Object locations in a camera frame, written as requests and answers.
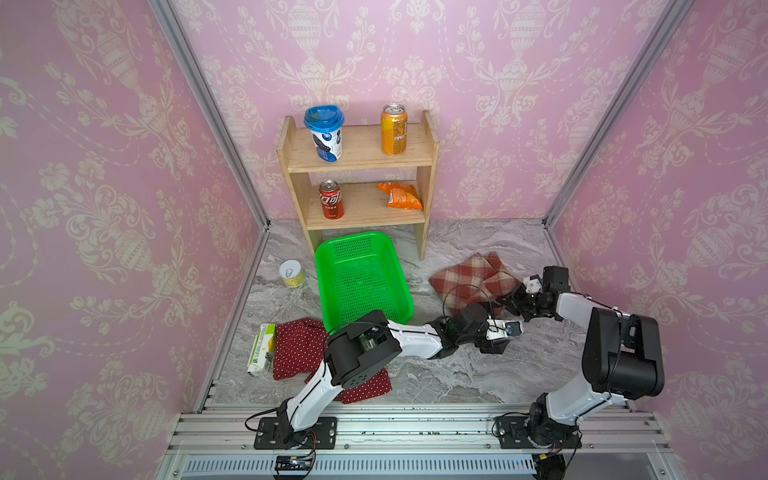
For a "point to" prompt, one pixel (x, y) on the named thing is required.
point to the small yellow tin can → (291, 273)
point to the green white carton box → (263, 351)
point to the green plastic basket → (359, 274)
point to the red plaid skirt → (482, 279)
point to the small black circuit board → (293, 463)
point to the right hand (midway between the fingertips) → (500, 297)
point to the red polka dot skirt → (300, 350)
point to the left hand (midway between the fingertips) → (503, 320)
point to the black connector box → (549, 466)
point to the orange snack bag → (401, 195)
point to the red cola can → (330, 196)
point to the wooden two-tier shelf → (359, 175)
